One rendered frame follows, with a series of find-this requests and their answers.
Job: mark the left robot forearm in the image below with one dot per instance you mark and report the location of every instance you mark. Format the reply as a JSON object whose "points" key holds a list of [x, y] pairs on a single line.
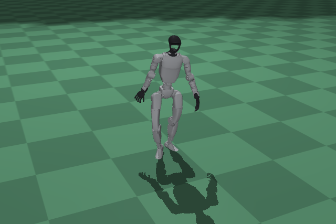
{"points": [[193, 86]]}

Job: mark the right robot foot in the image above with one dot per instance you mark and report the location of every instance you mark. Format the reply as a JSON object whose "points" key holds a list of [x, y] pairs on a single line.
{"points": [[159, 153]]}

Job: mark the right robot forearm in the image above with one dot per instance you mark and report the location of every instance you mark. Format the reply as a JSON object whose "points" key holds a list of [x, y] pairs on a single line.
{"points": [[147, 82]]}

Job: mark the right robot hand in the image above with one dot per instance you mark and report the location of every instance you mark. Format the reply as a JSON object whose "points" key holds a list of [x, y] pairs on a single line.
{"points": [[140, 95]]}

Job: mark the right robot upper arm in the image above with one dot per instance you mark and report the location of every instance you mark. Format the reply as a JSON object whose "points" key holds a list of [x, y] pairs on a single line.
{"points": [[157, 58]]}

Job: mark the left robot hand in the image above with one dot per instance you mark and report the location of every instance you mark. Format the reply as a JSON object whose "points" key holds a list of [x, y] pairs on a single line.
{"points": [[197, 101]]}

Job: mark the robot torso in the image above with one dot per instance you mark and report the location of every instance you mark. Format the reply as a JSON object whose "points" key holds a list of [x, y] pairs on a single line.
{"points": [[169, 69]]}

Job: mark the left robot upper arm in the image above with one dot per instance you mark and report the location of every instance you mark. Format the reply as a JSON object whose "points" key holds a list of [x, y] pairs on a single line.
{"points": [[187, 68]]}

